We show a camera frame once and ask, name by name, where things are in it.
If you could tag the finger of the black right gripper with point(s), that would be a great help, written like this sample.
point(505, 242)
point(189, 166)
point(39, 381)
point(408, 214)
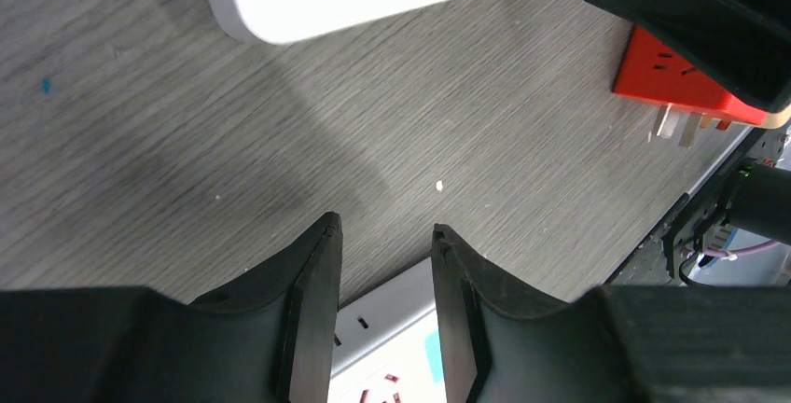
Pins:
point(743, 45)

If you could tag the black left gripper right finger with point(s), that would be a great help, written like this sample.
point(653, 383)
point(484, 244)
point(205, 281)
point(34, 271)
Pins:
point(502, 340)

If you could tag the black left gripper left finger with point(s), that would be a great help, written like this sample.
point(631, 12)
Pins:
point(265, 336)

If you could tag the red cube socket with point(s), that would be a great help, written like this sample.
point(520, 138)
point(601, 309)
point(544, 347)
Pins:
point(651, 73)

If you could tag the long white colourful power strip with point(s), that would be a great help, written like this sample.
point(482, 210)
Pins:
point(387, 343)

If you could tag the beige cube socket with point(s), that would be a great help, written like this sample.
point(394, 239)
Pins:
point(778, 119)

